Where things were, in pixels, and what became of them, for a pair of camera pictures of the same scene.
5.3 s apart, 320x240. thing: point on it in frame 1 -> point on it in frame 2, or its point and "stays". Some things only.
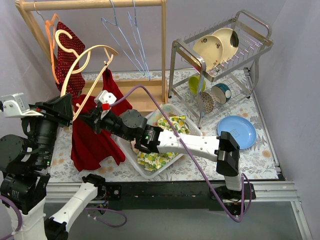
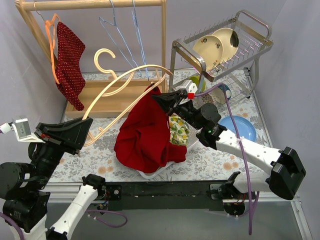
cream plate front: [209, 48] stays
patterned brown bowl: [209, 101] stays
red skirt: [89, 149] -> [143, 138]
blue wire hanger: [134, 23] stays
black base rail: [198, 195] stays
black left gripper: [50, 108] -> [55, 141]
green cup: [193, 84] stays
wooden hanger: [79, 55] -> [167, 73]
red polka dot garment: [69, 55] stays
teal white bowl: [222, 93] stays
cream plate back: [229, 51] stays
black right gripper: [94, 119] -> [176, 103]
